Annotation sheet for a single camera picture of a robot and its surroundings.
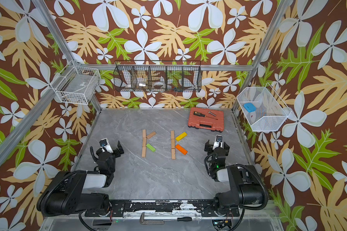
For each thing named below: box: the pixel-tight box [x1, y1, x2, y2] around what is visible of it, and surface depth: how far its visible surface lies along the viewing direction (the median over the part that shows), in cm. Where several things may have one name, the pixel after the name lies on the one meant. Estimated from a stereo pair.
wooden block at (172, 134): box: [170, 130, 175, 140], surface depth 106 cm
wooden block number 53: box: [171, 138, 175, 149], surface depth 100 cm
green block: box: [146, 143, 157, 153], surface depth 100 cm
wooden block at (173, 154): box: [171, 148, 176, 160], surface depth 95 cm
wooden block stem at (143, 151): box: [141, 146, 147, 158], surface depth 97 cm
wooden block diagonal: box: [146, 131, 157, 140], surface depth 106 cm
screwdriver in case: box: [193, 111, 219, 121], surface depth 110 cm
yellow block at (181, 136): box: [175, 131, 188, 142], surface depth 105 cm
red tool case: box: [187, 107, 225, 133], surface depth 107 cm
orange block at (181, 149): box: [174, 143, 188, 155], surface depth 99 cm
